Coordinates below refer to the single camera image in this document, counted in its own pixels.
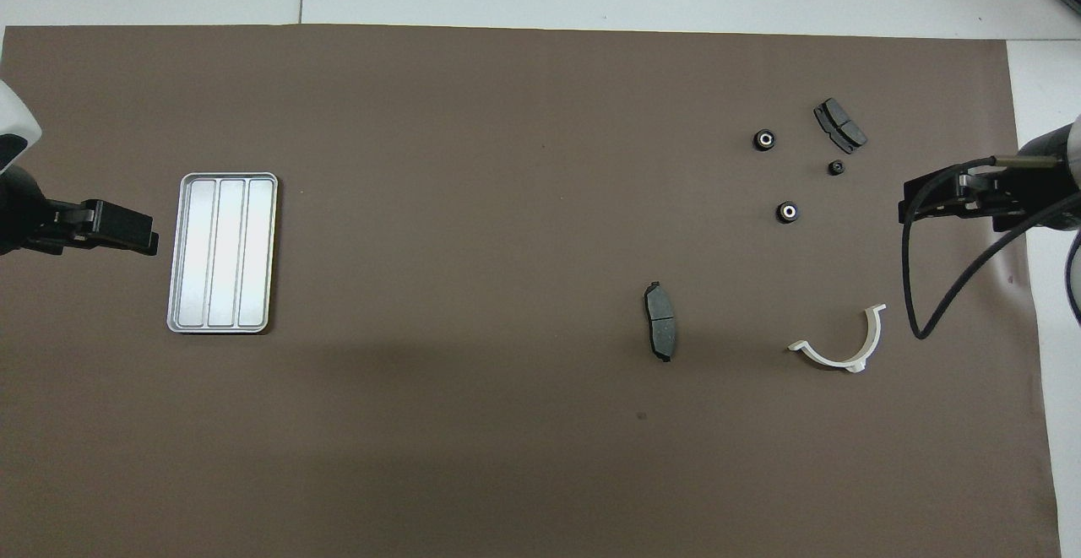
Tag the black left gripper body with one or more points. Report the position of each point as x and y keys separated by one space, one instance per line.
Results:
x=59 y=241

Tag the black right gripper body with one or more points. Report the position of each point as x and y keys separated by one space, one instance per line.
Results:
x=1013 y=203

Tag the black rubber bushing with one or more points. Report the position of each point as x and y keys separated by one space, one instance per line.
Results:
x=788 y=212

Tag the black bearing gear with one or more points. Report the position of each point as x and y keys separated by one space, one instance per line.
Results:
x=764 y=139

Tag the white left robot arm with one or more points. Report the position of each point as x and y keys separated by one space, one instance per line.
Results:
x=17 y=127

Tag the silver metal tray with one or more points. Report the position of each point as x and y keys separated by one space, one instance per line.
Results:
x=224 y=252

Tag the dark grey brake pad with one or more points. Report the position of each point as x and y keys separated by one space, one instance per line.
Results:
x=840 y=125
x=660 y=322

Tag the white curved plastic clip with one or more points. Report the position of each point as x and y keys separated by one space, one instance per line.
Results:
x=836 y=361

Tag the brown table mat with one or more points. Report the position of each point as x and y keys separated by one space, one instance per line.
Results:
x=507 y=203

